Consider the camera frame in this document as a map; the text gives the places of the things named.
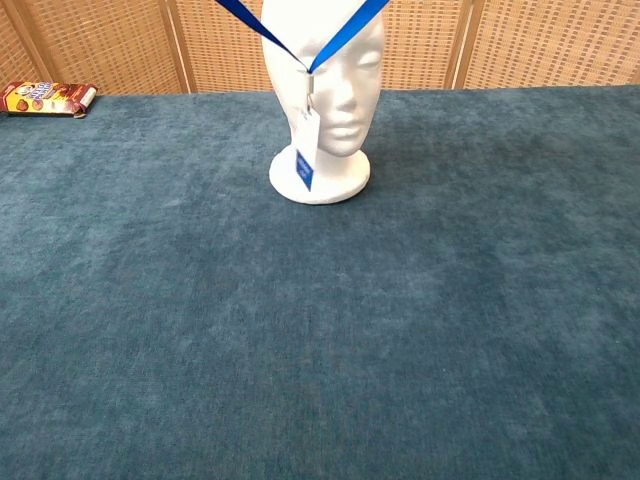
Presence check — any brown snack box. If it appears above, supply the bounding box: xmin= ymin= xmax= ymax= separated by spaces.
xmin=0 ymin=81 xmax=99 ymax=121

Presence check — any teal table cloth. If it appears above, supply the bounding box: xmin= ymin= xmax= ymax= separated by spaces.
xmin=0 ymin=84 xmax=640 ymax=480

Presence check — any white ID badge card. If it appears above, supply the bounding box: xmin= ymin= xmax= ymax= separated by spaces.
xmin=291 ymin=106 xmax=322 ymax=192

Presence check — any blue lanyard with clip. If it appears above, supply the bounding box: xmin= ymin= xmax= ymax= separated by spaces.
xmin=214 ymin=0 xmax=391 ymax=109

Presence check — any white foam mannequin head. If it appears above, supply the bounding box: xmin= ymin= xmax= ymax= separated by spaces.
xmin=260 ymin=0 xmax=386 ymax=206

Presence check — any wicker folding screen panel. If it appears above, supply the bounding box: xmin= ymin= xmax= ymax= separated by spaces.
xmin=0 ymin=0 xmax=37 ymax=89
xmin=3 ymin=0 xmax=197 ymax=97
xmin=452 ymin=0 xmax=640 ymax=91
xmin=167 ymin=0 xmax=474 ymax=95

